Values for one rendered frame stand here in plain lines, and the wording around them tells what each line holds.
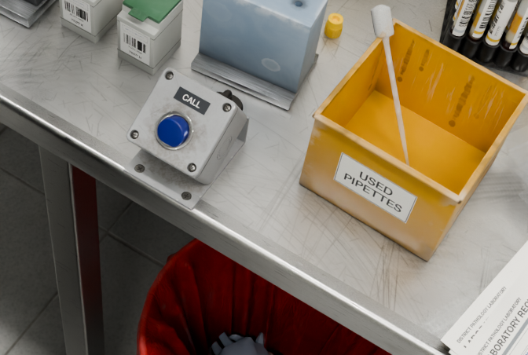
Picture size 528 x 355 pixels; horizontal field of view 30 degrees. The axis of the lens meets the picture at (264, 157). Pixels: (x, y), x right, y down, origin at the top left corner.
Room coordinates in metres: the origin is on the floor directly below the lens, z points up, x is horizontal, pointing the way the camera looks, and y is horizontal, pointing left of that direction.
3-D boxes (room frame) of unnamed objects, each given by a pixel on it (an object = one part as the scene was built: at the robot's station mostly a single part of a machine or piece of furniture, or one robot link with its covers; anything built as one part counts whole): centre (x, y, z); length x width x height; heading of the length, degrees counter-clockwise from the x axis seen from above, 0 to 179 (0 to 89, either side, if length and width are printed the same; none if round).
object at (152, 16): (0.59, 0.12, 0.91); 0.05 x 0.04 x 0.07; 158
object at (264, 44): (0.60, 0.02, 0.92); 0.10 x 0.07 x 0.10; 74
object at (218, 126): (0.50, 0.06, 0.92); 0.13 x 0.07 x 0.08; 158
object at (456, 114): (0.51, -0.12, 0.93); 0.13 x 0.13 x 0.10; 65
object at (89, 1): (0.62, 0.18, 0.91); 0.05 x 0.04 x 0.07; 158
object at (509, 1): (0.67, -0.19, 0.93); 0.02 x 0.02 x 0.11
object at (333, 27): (0.66, -0.04, 0.89); 0.02 x 0.02 x 0.02
